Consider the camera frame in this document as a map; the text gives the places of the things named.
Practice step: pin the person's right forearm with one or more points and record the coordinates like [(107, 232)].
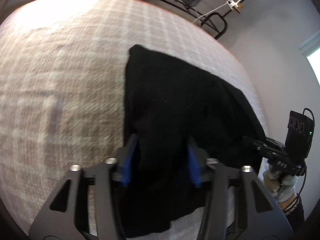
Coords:
[(293, 207)]

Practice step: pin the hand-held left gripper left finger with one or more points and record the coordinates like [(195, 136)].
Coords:
[(127, 165)]

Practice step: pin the person's right hand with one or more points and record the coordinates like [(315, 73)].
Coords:
[(285, 187)]

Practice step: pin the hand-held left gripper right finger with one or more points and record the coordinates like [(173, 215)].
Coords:
[(193, 165)]

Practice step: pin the window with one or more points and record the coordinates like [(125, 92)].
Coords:
[(315, 65)]

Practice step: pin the black sweater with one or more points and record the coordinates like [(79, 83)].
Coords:
[(175, 105)]

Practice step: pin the black metal clothes rack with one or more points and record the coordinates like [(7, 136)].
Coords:
[(222, 22)]

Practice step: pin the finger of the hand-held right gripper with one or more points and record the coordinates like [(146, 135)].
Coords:
[(260, 145)]

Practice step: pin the plaid cloth covered table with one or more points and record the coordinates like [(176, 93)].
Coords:
[(62, 80)]

